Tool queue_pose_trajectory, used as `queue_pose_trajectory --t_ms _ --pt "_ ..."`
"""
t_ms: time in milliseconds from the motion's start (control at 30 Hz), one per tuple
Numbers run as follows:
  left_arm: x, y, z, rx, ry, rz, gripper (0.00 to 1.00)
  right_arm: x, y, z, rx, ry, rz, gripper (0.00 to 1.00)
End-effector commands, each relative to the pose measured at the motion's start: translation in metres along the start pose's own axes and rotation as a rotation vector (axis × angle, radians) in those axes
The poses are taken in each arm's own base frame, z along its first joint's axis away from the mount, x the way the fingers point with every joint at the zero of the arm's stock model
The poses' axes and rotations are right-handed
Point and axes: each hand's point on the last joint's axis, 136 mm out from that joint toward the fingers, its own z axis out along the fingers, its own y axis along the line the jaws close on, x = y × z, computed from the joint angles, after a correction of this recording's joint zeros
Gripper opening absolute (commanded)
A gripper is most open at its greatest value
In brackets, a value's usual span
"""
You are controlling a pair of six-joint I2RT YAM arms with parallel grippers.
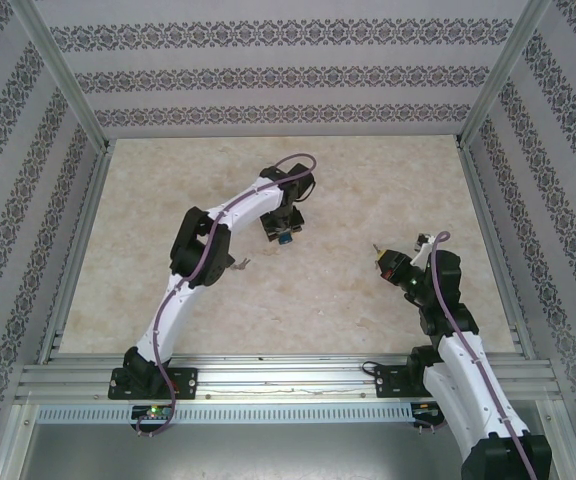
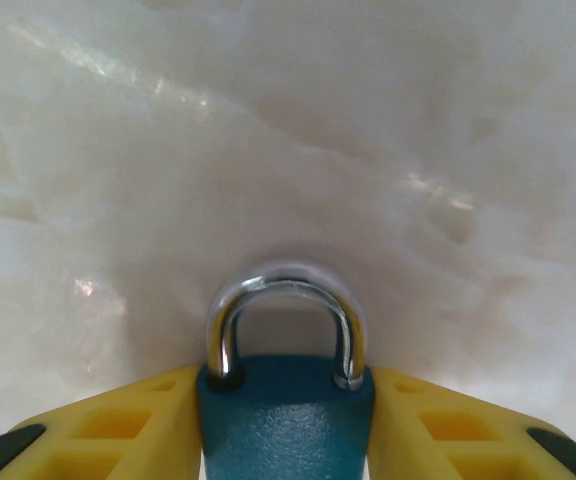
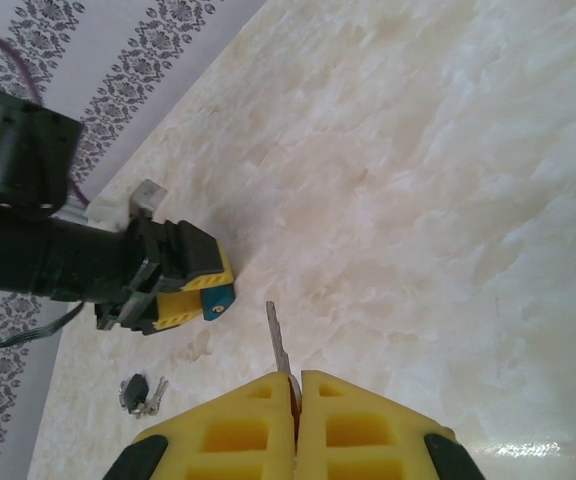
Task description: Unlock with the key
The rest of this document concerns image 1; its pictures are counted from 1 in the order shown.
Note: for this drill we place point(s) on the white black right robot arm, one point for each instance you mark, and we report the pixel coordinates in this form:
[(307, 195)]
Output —
[(468, 395)]

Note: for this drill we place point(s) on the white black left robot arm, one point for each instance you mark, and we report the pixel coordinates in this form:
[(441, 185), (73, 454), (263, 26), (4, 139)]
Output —
[(240, 205)]

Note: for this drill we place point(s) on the small circuit board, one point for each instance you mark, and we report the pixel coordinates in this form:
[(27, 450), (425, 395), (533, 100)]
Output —
[(154, 412), (425, 409)]

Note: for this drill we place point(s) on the grey metal panel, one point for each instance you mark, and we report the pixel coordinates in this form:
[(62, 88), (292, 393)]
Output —
[(288, 455)]

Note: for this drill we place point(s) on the aluminium side rail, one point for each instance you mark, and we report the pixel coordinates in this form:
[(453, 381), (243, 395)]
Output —
[(498, 250), (79, 250)]

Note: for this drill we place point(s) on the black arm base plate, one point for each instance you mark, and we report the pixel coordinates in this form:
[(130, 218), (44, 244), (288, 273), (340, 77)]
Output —
[(185, 382), (388, 382)]

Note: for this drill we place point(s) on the aluminium mounting rail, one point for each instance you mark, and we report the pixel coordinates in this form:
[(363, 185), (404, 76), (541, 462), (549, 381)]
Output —
[(288, 375)]

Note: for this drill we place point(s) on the aluminium frame post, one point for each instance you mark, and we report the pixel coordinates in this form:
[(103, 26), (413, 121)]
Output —
[(565, 425), (10, 445), (500, 75), (65, 75)]

